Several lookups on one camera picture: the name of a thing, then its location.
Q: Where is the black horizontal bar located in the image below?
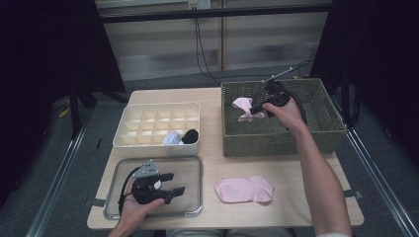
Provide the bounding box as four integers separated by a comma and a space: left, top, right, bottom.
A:
98, 3, 332, 24

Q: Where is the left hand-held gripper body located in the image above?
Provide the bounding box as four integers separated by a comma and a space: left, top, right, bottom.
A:
131, 159, 166, 205

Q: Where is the clear lid with white knob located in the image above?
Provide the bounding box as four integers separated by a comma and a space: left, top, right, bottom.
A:
103, 155, 204, 220

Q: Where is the person's left hand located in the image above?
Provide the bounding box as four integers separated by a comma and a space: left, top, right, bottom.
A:
117, 179, 166, 231

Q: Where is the black floor cable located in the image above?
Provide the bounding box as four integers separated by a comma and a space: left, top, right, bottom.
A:
216, 58, 314, 82

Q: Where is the green woven basket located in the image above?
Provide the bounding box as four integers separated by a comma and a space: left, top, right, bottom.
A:
220, 77, 349, 158

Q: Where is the cream divided storage box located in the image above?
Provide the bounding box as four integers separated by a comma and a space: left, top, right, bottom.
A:
112, 102, 202, 158

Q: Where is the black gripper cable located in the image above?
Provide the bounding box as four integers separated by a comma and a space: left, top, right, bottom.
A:
287, 91, 309, 126
117, 166, 143, 215

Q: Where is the beige vertical post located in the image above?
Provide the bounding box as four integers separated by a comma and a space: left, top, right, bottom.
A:
217, 0, 227, 71

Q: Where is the black sock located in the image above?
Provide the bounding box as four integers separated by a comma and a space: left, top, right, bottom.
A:
181, 128, 200, 145

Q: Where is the white sock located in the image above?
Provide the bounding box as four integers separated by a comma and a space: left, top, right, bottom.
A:
161, 130, 184, 146

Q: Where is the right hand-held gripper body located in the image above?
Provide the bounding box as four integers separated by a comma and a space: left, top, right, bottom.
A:
261, 67, 294, 116

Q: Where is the person's right hand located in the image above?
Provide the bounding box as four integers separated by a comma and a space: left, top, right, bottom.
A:
262, 98, 308, 136

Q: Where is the black metal stand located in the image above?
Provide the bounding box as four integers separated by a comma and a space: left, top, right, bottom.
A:
68, 78, 131, 139
339, 73, 361, 128

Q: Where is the black hanging wall cable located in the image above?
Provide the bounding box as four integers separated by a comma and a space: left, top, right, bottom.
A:
193, 9, 222, 85

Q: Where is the white wall outlet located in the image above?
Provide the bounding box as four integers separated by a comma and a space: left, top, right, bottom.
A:
187, 0, 211, 10

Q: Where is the dark curtain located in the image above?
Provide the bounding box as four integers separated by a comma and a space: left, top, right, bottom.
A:
310, 0, 419, 166
0, 0, 126, 198

